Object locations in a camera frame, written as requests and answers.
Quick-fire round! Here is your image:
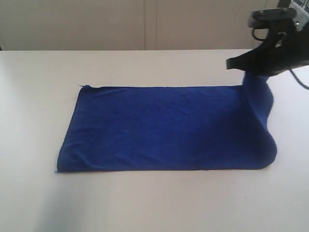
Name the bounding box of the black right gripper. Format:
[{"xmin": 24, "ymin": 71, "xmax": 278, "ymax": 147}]
[{"xmin": 226, "ymin": 26, "xmax": 309, "ymax": 76}]

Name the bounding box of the blue cloth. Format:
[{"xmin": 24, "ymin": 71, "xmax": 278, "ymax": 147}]
[{"xmin": 56, "ymin": 72, "xmax": 277, "ymax": 173}]

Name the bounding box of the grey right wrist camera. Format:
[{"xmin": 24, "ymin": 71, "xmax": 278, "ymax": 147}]
[{"xmin": 248, "ymin": 8, "xmax": 297, "ymax": 33}]

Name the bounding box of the black window frame post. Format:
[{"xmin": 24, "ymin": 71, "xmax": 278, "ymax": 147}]
[{"xmin": 277, "ymin": 0, "xmax": 291, "ymax": 8}]

